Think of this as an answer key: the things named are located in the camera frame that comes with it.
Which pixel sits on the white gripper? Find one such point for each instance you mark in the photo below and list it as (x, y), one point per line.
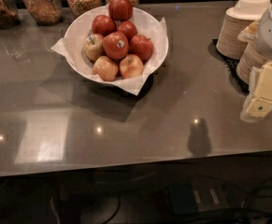
(258, 105)

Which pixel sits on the red apple with sticker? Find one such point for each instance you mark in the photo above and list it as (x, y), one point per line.
(116, 45)

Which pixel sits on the yellow apple front right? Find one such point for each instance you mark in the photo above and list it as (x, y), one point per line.
(131, 66)

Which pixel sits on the yellow apple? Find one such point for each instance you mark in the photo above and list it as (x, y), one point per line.
(106, 68)
(131, 66)

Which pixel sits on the red apple upper right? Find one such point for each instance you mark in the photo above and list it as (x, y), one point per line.
(128, 28)

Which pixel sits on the top red apple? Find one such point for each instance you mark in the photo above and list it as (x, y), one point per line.
(120, 10)

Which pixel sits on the yellow apple front left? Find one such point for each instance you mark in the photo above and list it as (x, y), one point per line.
(106, 68)

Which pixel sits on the red apple upper left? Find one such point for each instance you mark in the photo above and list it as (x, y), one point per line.
(103, 25)

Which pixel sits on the yellow-green apple left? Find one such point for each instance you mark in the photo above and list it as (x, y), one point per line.
(93, 46)

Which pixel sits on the white bowl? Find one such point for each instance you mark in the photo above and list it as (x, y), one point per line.
(76, 38)

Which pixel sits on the black rubber mat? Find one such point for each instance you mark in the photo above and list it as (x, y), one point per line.
(231, 66)

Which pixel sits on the rear stack paper bowls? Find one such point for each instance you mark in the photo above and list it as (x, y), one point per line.
(236, 19)

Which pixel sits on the dark box under table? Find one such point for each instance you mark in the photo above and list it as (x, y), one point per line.
(196, 198)

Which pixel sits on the white paper liner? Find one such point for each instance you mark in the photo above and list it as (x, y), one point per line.
(132, 85)

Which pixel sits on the glass jar with granola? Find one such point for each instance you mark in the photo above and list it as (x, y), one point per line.
(44, 12)

